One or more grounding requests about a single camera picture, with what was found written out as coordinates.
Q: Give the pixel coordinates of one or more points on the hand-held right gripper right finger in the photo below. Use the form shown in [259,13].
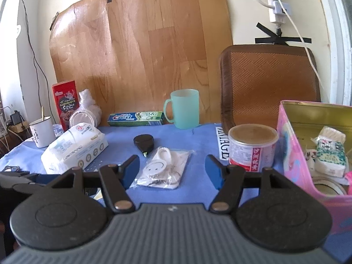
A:
[213,173]

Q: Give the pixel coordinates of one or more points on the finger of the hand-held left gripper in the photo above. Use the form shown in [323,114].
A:
[41,178]

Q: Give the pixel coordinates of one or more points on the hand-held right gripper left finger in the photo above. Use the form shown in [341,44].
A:
[130,170]

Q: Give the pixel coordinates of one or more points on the pink tin box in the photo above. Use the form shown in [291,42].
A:
[288,148]

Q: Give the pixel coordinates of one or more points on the white soft packet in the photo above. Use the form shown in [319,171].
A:
[330,154]

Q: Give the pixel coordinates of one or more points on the clear tape roll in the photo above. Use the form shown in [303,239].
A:
[338,188]

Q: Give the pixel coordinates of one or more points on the pink fluffy toy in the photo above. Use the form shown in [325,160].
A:
[349,178]

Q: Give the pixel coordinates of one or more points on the black teardrop-shaped dispenser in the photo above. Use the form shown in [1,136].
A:
[143,140]

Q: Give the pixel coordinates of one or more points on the blue printed tablecloth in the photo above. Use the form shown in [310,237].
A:
[192,143]

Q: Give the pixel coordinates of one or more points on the can with beige lid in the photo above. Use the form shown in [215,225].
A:
[247,154]

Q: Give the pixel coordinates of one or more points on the white tissue pack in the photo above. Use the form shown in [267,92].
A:
[71,148]

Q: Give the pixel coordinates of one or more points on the white enamel mug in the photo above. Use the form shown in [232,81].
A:
[41,134]

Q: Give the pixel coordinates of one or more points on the toothpaste box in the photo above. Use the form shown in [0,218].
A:
[132,118]

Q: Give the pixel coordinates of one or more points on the black adapter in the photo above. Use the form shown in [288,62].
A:
[16,118]

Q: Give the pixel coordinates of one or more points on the gold stick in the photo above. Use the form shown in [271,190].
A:
[42,114]

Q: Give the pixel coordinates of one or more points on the green plastic cup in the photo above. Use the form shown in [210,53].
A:
[184,110]

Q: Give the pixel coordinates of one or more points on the red snack bag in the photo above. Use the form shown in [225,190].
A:
[64,101]

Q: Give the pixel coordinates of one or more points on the brown woven seat cushion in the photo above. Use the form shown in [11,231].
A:
[269,82]

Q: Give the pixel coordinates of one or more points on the wood-pattern sheet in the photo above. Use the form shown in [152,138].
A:
[151,46]

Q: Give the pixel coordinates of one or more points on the white power strip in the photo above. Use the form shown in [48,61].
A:
[275,8]

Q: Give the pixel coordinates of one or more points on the white window frame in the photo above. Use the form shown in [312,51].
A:
[335,33]

